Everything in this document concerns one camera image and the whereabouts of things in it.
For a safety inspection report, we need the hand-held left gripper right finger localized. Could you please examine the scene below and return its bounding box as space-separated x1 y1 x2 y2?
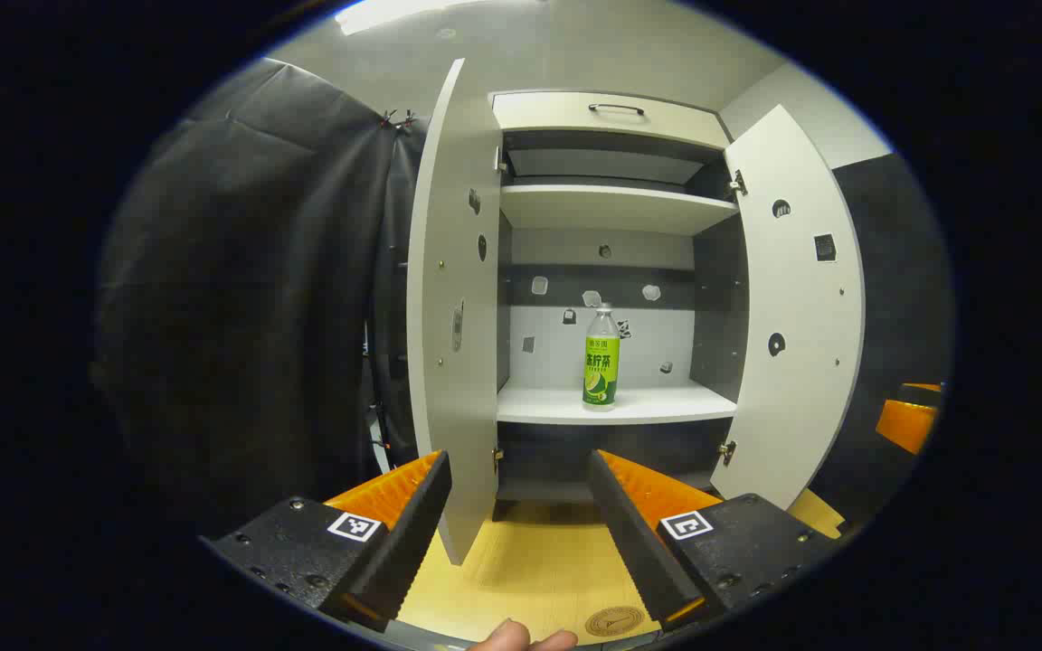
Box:
588 449 838 634

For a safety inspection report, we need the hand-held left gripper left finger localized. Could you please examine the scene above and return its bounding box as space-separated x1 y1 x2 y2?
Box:
200 449 452 634

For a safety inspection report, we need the white cabinet door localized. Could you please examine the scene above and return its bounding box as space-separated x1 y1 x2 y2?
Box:
406 59 506 566
711 104 866 512

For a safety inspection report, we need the green label drink bottle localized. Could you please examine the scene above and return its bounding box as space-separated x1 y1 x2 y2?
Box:
583 303 621 410

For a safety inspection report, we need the white cabinet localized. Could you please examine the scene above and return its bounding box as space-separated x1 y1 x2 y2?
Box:
489 89 748 525

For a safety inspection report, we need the white cabinet drawer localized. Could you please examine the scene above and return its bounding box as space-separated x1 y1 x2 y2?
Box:
492 90 732 150

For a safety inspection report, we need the ceiling light panel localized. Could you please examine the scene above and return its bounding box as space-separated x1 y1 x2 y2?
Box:
336 0 486 35

